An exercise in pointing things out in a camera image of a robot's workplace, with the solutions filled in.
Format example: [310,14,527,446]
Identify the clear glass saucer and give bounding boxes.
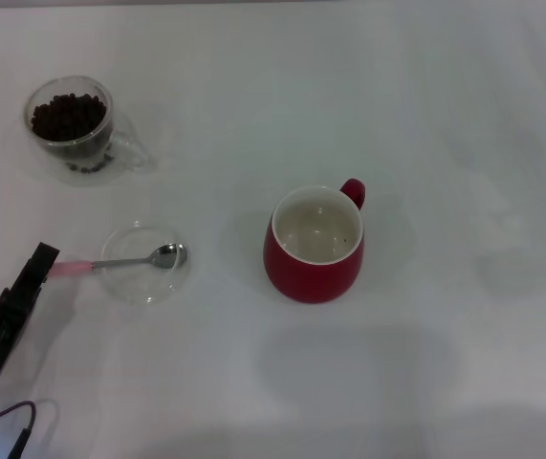
[99,220,192,307]

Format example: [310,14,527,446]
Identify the clear glass cup with handle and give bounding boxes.
[24,75,155,187]

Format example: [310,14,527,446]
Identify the pink handled metal spoon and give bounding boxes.
[48,243,190,281]

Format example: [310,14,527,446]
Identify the dark coffee beans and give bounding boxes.
[31,91,114,176]

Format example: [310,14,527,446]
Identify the purple left wrist cable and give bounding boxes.
[0,400,40,459]

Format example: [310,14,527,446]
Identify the red mug white inside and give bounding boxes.
[261,178,367,305]

